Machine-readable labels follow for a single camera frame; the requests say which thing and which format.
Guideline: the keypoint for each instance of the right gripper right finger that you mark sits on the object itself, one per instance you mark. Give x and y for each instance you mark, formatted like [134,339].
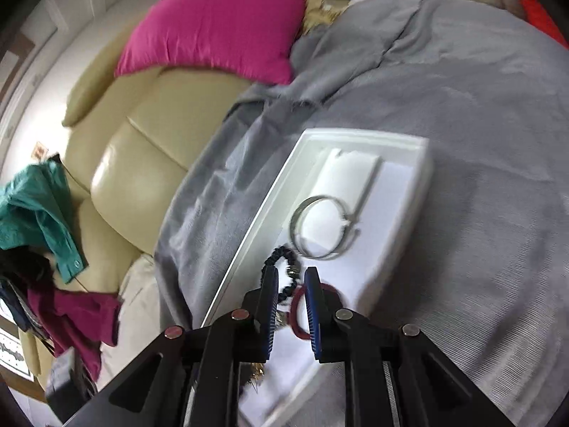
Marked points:
[329,343]

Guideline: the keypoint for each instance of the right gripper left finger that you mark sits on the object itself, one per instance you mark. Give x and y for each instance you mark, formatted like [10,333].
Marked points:
[261,303]

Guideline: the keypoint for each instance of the white jewelry tray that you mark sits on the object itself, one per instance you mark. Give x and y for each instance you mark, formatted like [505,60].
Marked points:
[371,186]

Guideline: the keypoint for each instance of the white towel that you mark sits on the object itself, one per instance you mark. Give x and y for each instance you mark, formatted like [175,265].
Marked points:
[138,320]

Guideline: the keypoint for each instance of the grey bed sheet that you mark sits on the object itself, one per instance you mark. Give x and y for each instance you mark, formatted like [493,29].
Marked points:
[485,274]

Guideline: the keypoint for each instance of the maroon garment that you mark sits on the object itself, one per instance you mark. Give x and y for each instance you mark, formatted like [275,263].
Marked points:
[79,320]

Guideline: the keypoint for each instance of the beige leather sofa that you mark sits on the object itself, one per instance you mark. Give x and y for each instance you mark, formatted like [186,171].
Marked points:
[132,140]

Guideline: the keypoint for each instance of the teal green shirt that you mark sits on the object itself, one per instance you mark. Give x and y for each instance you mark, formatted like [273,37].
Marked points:
[36,211]

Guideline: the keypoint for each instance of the magenta pillow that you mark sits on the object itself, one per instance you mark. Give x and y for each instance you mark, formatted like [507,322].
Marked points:
[249,38]

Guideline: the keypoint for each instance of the red pillow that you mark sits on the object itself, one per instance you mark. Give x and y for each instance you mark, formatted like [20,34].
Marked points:
[537,16]

